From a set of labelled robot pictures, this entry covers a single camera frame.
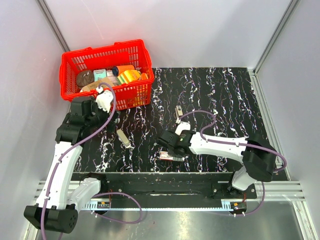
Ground white staple box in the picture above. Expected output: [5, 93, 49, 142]
[159, 151, 185, 162]

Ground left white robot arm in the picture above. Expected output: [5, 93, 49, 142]
[23, 90, 118, 234]

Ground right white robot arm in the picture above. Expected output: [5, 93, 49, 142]
[156, 130, 276, 198]

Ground brown cardboard box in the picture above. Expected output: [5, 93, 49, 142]
[80, 77, 115, 93]

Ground teal white box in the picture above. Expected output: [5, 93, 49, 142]
[93, 69, 107, 82]

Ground yellow green box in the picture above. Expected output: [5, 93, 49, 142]
[117, 70, 141, 85]

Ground orange cylinder can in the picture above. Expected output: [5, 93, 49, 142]
[112, 64, 136, 77]

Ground red plastic shopping basket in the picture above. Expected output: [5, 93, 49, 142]
[59, 39, 155, 111]

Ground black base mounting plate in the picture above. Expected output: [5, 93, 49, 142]
[72, 171, 258, 201]

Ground black marble pattern mat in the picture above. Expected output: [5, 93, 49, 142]
[74, 67, 268, 173]

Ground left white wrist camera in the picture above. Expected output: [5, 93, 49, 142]
[95, 87, 114, 113]

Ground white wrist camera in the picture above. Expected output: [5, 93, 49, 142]
[175, 121, 191, 136]
[95, 87, 114, 113]

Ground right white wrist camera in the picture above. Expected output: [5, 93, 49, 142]
[175, 121, 191, 136]

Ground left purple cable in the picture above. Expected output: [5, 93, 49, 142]
[39, 82, 143, 240]

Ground purple cable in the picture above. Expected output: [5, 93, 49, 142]
[39, 82, 143, 240]
[178, 110, 288, 217]

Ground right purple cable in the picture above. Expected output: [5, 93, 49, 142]
[178, 110, 288, 217]

